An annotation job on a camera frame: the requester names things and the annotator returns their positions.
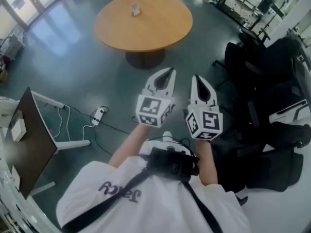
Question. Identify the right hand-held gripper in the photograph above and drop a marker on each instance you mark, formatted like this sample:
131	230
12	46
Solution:
209	121

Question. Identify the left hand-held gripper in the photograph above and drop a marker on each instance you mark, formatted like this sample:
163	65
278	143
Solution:
148	105

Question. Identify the person's right forearm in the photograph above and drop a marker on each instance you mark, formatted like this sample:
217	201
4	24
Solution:
206	164

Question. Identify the person's left forearm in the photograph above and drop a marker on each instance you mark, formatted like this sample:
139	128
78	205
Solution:
128	144

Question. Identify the round wooden table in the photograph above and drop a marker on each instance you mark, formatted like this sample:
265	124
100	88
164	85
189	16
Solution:
145	33

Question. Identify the person's white shoe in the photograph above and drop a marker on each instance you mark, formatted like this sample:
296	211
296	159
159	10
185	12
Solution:
167	136

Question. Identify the black office chair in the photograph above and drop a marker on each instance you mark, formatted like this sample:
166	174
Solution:
267	169
243	57

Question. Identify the white power strip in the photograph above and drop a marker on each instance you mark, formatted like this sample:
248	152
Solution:
98	115

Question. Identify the black chest pack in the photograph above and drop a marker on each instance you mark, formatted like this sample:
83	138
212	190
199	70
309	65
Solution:
170	164

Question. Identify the white and black device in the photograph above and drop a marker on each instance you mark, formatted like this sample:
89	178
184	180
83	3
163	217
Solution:
286	113

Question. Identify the person's white t-shirt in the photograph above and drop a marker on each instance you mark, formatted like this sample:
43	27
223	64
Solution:
158	207

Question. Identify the dark desk with white legs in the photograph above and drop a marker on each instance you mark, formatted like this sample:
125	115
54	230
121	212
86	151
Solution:
34	139

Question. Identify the small white box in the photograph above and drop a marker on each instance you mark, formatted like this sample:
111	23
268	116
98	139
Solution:
18	130

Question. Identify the cardboard box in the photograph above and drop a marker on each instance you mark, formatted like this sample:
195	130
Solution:
14	42

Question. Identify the glass entrance door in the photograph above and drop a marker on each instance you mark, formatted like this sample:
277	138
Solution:
22	1

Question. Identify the black frame workbench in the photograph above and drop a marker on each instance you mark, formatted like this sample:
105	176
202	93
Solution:
233	6

